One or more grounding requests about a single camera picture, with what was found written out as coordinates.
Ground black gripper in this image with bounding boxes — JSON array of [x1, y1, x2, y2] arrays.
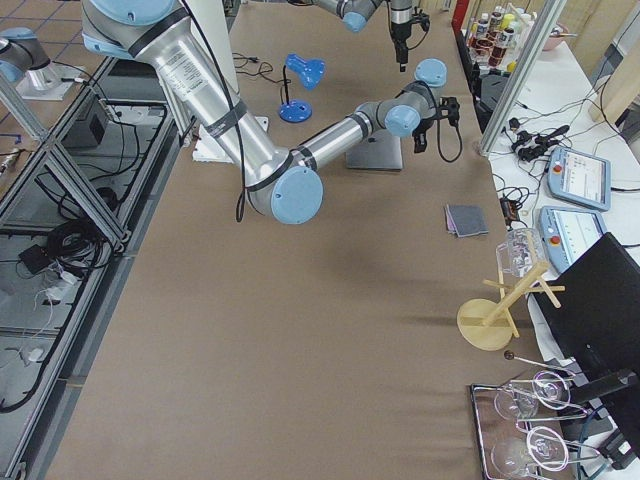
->
[[412, 96, 460, 154], [390, 9, 430, 72]]

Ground grey laptop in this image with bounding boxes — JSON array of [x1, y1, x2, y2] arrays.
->
[[346, 130, 403, 171]]

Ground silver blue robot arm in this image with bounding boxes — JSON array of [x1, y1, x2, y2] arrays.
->
[[81, 1, 459, 224], [289, 0, 430, 72]]

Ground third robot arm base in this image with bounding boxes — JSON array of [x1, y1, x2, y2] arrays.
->
[[1, 27, 75, 101]]

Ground bottles on side table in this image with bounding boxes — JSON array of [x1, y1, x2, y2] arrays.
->
[[463, 1, 537, 73]]

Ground blue desk lamp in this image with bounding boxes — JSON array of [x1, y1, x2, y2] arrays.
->
[[277, 53, 327, 124]]

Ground grey folded cloth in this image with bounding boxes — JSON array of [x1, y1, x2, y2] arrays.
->
[[447, 204, 489, 238]]

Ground pink folded cloth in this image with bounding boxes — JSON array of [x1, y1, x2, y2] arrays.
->
[[444, 205, 457, 235]]

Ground upper teach pendant tablet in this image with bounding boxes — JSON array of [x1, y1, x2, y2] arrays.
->
[[547, 147, 612, 212]]

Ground teach pendant tablet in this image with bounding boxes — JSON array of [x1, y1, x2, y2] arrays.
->
[[538, 206, 607, 273], [547, 147, 612, 212]]

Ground clear glass mug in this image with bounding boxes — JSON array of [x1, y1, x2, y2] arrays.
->
[[496, 228, 547, 278]]

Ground lower teach pendant tablet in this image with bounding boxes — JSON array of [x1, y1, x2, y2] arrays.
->
[[538, 206, 607, 273]]

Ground wooden mug tree stand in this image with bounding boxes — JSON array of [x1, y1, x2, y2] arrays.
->
[[457, 260, 565, 351]]

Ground black monitor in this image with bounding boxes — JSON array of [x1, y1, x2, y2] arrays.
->
[[532, 233, 639, 421]]

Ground upper clear wine glass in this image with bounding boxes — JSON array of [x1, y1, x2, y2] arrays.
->
[[494, 370, 570, 420]]

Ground clear wine glass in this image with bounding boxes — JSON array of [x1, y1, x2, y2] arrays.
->
[[494, 370, 570, 420], [490, 426, 569, 479]]

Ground black power box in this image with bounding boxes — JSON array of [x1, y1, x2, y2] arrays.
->
[[62, 97, 108, 149]]

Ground lower clear wine glass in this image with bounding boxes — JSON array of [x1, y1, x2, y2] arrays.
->
[[490, 426, 569, 479]]

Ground aluminium frame post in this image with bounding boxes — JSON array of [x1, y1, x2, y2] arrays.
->
[[478, 0, 567, 157]]

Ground black braided right cable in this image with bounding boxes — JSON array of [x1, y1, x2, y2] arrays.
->
[[179, 0, 251, 224]]

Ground black wire glass rack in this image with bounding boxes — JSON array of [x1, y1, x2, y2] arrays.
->
[[468, 357, 626, 480]]

